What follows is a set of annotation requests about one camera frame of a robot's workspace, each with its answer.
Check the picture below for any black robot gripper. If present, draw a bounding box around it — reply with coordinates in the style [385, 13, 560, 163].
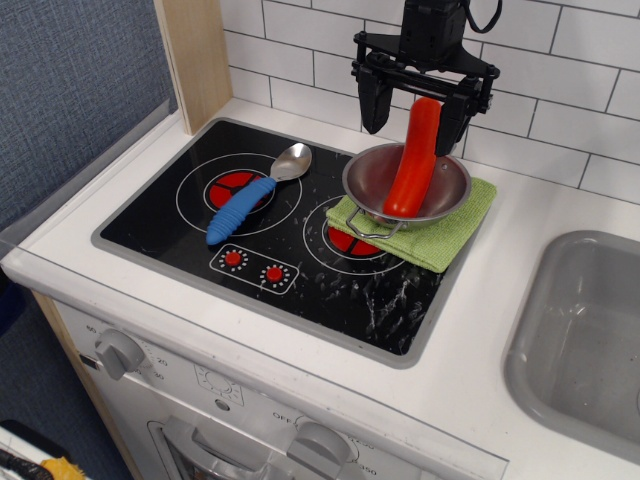
[352, 1, 501, 156]

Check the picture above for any blue handled metal spoon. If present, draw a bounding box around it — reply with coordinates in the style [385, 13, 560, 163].
[205, 143, 313, 246]

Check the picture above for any black toy stove top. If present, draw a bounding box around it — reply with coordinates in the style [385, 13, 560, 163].
[92, 119, 461, 368]

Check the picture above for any small metal pan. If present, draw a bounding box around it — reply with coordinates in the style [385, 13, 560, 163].
[342, 143, 472, 239]

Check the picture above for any red toy sausage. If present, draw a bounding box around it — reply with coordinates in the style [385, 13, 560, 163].
[383, 98, 441, 218]

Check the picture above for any green folded cloth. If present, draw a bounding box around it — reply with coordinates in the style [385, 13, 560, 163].
[326, 178, 497, 273]

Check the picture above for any grey sink basin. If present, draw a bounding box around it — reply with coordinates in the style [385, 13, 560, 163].
[504, 230, 639, 463]

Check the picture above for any grey right oven knob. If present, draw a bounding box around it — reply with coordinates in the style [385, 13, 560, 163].
[286, 422, 351, 479]

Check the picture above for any grey oven knob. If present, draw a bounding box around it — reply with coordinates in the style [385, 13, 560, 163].
[95, 329, 145, 380]
[286, 422, 351, 479]

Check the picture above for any grey left oven knob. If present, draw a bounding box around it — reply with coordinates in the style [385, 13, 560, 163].
[95, 329, 145, 380]

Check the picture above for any yellow object bottom left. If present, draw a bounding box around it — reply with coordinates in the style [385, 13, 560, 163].
[40, 457, 86, 480]

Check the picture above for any light wooden post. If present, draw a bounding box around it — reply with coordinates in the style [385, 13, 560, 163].
[153, 0, 233, 135]

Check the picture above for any oven door handle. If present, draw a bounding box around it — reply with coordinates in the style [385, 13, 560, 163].
[160, 417, 289, 479]

